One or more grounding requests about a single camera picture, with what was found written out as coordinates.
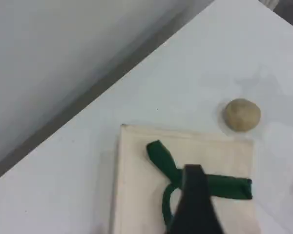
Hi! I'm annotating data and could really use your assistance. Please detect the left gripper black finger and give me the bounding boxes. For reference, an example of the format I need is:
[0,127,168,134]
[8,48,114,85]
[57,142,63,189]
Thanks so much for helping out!
[167,164,224,234]

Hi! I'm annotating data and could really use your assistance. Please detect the white canvas bag green handles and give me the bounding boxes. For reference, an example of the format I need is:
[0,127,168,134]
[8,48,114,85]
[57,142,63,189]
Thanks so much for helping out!
[109,123,262,234]

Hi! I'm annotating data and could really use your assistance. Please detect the beige potato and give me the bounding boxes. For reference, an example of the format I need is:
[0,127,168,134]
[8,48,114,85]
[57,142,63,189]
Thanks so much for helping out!
[223,98,261,133]

